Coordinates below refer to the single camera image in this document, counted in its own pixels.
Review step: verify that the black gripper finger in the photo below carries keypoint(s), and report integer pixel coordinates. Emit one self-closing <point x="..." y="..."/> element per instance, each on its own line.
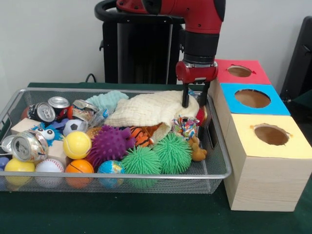
<point x="204" y="93"/>
<point x="185" y="95"/>

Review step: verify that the orange basketball toy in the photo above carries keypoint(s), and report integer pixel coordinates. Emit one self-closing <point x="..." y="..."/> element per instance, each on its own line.
<point x="79" y="170"/>

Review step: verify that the brown teddy toy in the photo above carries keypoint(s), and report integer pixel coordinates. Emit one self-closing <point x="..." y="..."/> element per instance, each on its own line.
<point x="197" y="151"/>

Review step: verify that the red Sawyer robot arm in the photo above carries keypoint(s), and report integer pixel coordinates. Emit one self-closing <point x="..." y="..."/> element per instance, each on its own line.
<point x="200" y="29"/>

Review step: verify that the blue globe ball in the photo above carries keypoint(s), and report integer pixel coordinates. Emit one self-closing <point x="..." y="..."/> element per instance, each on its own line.
<point x="111" y="171"/>

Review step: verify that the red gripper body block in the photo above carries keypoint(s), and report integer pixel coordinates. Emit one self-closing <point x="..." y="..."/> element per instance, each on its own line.
<point x="196" y="73"/>

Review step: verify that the cream muslin cloth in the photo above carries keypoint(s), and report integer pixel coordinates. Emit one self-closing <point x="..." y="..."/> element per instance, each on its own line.
<point x="146" y="111"/>

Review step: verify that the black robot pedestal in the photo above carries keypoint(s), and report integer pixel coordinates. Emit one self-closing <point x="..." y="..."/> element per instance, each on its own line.
<point x="141" y="53"/>

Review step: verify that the wooden box with three holes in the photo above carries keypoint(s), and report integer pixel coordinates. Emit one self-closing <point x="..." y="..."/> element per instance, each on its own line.
<point x="265" y="170"/>

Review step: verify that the white baseball toy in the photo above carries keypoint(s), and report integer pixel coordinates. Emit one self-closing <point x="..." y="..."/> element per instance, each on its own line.
<point x="49" y="170"/>

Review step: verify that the black chair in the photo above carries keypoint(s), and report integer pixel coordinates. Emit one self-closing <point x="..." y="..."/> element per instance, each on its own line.
<point x="300" y="63"/>

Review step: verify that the purple spiky ball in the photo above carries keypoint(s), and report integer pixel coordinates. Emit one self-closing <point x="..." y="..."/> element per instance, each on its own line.
<point x="111" y="145"/>

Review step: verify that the green spiky ball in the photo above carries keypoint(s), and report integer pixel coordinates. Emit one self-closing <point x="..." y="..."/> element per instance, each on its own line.
<point x="141" y="163"/>
<point x="173" y="153"/>

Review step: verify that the yellow tennis ball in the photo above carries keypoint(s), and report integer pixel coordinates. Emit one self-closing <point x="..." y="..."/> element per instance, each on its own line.
<point x="77" y="145"/>

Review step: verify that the shallow clear mesh bin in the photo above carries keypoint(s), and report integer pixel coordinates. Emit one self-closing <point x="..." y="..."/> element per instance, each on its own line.
<point x="209" y="161"/>

